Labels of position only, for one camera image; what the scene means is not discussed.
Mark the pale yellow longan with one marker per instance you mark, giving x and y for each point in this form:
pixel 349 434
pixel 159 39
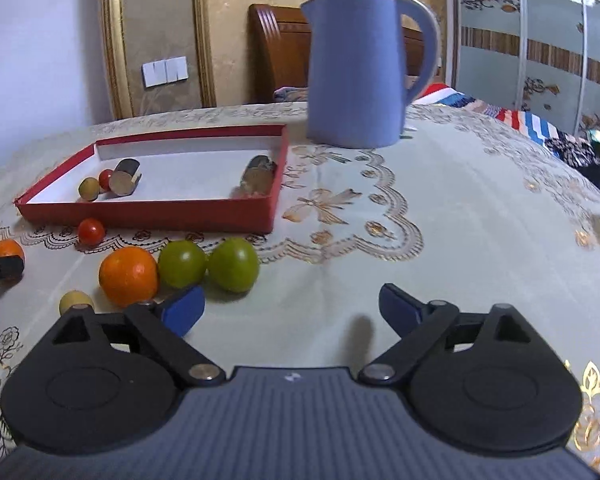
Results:
pixel 74 299

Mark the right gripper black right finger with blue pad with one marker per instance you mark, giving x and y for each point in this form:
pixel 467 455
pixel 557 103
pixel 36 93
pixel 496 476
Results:
pixel 428 328

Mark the sugarcane piece at tray right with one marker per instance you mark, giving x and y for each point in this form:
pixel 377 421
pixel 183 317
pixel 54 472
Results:
pixel 258 177

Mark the embroidered cream tablecloth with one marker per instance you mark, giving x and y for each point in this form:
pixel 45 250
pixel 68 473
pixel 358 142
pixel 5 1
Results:
pixel 463 208

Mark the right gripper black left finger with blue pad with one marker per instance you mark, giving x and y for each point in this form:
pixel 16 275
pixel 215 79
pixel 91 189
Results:
pixel 140 345

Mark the red cherry tomato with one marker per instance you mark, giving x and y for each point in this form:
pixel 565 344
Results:
pixel 91 232
pixel 104 179

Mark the blue electric kettle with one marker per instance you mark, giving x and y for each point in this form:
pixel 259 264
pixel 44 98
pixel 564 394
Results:
pixel 357 84

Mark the dark sugarcane piece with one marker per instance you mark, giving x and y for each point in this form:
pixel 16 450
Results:
pixel 125 177

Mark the yellow-green longan in tray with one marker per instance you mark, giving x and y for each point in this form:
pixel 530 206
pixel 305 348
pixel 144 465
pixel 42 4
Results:
pixel 89 189

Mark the white wall switch panel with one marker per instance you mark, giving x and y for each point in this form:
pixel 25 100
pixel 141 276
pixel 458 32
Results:
pixel 157 73

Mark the green tomato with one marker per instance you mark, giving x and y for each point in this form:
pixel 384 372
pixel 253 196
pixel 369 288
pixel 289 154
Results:
pixel 182 263
pixel 234 266

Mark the gold framed wall panel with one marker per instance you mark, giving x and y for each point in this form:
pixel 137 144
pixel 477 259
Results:
pixel 135 32

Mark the red cherry tomato in tray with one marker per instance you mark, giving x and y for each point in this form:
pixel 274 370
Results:
pixel 104 179

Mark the wooden bed headboard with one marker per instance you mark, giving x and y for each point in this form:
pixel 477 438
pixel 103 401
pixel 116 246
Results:
pixel 281 38

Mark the colourful striped bedding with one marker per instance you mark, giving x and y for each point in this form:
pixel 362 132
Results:
pixel 581 154

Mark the red shallow box tray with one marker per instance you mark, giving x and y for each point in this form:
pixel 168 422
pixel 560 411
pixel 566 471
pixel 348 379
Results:
pixel 185 180

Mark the large orange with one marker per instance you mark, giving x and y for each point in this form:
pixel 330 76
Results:
pixel 128 275

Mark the patterned wardrobe sliding doors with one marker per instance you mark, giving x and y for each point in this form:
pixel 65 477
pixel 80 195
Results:
pixel 536 56

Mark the small orange mandarin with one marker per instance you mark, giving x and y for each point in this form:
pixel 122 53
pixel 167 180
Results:
pixel 11 248

